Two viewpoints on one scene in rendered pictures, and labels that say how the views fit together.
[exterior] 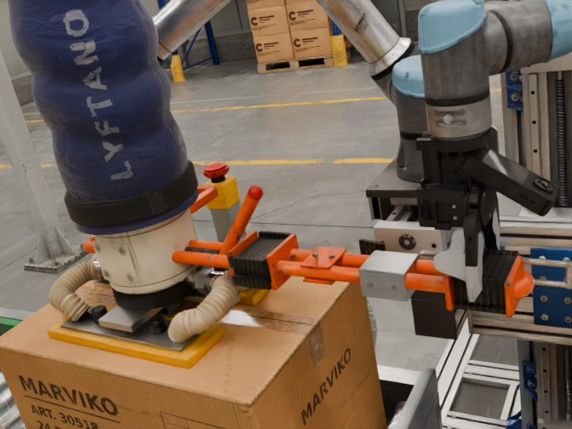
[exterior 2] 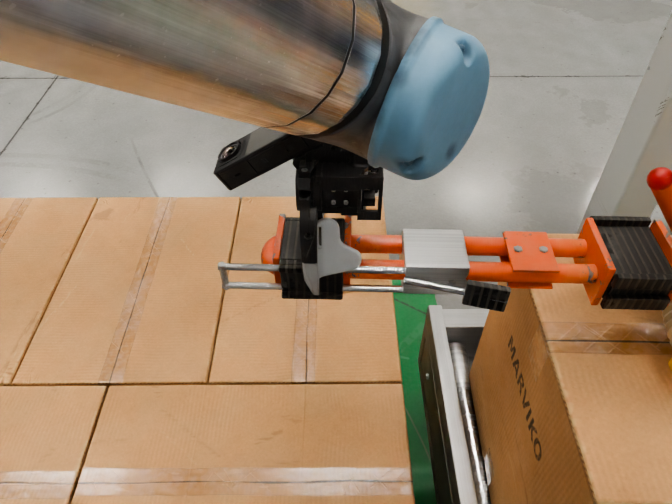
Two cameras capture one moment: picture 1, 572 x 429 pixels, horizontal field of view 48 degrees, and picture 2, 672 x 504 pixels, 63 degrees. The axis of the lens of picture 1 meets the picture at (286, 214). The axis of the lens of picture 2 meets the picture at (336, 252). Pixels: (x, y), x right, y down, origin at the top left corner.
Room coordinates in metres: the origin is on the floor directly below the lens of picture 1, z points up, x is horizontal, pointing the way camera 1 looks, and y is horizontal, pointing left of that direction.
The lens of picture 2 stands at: (1.11, -0.45, 1.52)
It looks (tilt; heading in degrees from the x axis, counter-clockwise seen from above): 45 degrees down; 147
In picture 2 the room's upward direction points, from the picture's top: straight up
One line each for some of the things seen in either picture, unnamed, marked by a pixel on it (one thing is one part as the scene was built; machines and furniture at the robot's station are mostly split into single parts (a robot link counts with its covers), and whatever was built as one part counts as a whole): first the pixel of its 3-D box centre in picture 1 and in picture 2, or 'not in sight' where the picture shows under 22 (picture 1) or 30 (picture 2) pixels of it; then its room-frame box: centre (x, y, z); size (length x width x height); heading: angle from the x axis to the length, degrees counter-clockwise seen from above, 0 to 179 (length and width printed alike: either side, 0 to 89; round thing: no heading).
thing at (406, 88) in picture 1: (423, 92); not in sight; (1.29, -0.32, 1.20); 0.13 x 0.12 x 0.14; 177
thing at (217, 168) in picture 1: (216, 173); not in sight; (1.62, 0.16, 1.02); 0.07 x 0.07 x 0.04
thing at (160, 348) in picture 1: (129, 325); not in sight; (0.99, 0.31, 0.97); 0.34 x 0.10 x 0.05; 55
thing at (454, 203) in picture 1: (457, 178); (336, 152); (0.75, -0.22, 1.22); 0.09 x 0.08 x 0.12; 55
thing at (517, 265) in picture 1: (484, 283); (314, 251); (0.73, -0.24, 1.08); 0.08 x 0.07 x 0.05; 55
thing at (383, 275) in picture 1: (390, 275); (432, 261); (0.81, -0.13, 1.07); 0.07 x 0.07 x 0.04; 55
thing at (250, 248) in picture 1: (264, 259); (626, 261); (0.93, 0.05, 1.08); 0.10 x 0.08 x 0.06; 145
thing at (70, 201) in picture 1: (133, 188); not in sight; (1.08, 0.25, 1.19); 0.23 x 0.23 x 0.04
